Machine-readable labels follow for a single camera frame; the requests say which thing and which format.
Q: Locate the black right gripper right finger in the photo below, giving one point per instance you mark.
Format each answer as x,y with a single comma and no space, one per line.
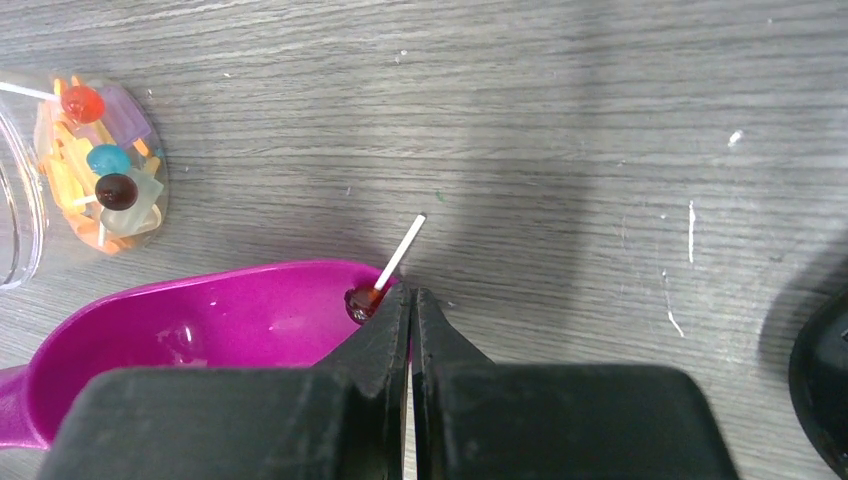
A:
478,419

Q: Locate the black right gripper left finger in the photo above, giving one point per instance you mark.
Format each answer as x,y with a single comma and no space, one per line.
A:
343,418

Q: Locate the magenta plastic scoop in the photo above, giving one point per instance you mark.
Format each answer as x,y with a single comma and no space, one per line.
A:
287,315

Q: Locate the dark red ball lollipop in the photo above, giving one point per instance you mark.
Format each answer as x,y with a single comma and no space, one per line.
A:
362,301

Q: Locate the clear plastic jar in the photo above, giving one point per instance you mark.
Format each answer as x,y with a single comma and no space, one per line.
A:
83,173

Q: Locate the clear round jar lid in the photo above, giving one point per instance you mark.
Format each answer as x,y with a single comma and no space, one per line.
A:
817,379

